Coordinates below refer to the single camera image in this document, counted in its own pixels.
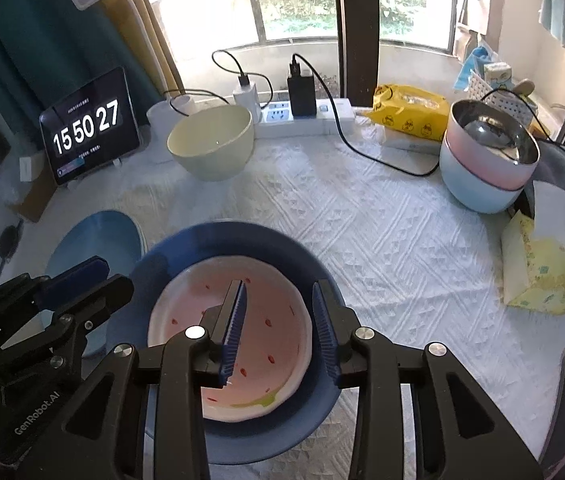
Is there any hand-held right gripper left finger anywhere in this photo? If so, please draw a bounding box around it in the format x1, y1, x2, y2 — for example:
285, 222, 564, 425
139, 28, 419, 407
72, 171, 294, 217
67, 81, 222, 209
15, 280, 248, 480

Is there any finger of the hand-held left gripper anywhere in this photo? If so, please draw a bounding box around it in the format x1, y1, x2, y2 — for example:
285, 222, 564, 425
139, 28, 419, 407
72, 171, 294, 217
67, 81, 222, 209
45, 274, 136, 361
32, 255, 110, 313

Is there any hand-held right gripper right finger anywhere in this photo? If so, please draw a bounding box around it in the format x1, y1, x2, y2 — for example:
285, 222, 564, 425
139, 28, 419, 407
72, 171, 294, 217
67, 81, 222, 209
311, 280, 546, 480

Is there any light blue ribbed plate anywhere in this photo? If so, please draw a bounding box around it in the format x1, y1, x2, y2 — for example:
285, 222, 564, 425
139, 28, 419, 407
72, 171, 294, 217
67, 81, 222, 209
45, 210, 149, 358

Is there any pink watermelon print bowl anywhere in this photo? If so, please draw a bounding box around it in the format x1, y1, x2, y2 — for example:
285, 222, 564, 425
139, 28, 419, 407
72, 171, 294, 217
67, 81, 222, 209
147, 255, 313, 423

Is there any dark blue bowl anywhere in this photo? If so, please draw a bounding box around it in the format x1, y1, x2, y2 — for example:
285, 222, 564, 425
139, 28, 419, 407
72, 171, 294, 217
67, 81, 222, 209
127, 221, 351, 466

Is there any cream bowl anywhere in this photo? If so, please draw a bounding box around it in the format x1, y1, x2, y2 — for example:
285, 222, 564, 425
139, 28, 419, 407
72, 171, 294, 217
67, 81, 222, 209
166, 105, 254, 182

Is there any cardboard box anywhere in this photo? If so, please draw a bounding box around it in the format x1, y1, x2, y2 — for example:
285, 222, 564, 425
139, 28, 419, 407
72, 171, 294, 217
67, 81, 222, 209
5, 157, 58, 223

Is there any white textured tablecloth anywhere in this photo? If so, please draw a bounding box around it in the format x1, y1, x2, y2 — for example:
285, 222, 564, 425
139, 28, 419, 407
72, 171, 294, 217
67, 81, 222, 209
0, 135, 565, 480

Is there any white tablet stand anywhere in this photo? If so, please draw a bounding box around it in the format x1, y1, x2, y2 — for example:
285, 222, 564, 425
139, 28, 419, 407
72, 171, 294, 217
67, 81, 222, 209
65, 157, 123, 191

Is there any black tablet with clock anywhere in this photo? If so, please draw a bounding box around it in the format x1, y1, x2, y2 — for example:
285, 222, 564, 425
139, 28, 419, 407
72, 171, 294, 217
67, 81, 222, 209
39, 66, 142, 186

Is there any light blue bowl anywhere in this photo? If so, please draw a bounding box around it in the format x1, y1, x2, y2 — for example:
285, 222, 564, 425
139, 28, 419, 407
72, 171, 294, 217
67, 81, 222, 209
439, 140, 526, 213

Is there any white power strip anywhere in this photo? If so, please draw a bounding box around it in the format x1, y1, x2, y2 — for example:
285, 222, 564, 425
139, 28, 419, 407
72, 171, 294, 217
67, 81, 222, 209
252, 99, 356, 138

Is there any yellow patterned tissue box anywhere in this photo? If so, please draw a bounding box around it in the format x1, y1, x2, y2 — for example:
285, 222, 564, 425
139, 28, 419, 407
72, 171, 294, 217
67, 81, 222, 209
501, 180, 565, 316

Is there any pink steel bowl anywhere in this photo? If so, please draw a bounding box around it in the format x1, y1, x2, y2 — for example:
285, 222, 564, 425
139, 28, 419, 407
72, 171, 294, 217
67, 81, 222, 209
445, 99, 541, 192

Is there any black charger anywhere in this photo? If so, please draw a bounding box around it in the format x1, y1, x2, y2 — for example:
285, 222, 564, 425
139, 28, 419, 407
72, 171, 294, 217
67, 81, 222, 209
287, 62, 318, 118

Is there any yellow wet wipes pack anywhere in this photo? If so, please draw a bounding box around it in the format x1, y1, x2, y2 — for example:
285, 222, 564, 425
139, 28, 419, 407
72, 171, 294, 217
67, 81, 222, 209
373, 83, 451, 142

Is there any teal curtain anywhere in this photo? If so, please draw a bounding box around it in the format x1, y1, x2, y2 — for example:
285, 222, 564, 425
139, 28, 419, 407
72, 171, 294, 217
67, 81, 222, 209
0, 0, 163, 126

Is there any yellow curtain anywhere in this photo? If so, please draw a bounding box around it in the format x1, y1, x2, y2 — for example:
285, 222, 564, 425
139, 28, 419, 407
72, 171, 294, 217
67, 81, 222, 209
77, 0, 186, 96

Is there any grey cloth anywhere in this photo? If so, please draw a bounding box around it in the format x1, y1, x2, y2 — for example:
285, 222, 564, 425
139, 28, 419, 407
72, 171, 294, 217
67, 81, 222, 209
530, 142, 565, 221

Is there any white plastic basket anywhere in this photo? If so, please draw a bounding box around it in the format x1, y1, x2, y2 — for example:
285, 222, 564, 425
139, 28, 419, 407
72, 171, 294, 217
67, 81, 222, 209
467, 67, 538, 126

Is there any long black charger cable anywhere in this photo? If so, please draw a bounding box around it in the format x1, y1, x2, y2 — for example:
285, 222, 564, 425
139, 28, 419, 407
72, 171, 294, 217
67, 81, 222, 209
293, 52, 441, 177

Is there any white charger with cable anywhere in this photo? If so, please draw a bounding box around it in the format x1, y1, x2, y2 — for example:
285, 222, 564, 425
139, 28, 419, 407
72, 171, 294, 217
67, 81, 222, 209
162, 72, 274, 117

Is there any black charger cable loop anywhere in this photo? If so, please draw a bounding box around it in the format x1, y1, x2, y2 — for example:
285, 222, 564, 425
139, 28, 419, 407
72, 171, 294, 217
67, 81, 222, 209
211, 49, 249, 87

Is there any dark window frame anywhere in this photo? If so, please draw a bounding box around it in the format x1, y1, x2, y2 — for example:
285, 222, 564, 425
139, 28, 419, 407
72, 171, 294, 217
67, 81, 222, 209
335, 0, 379, 107

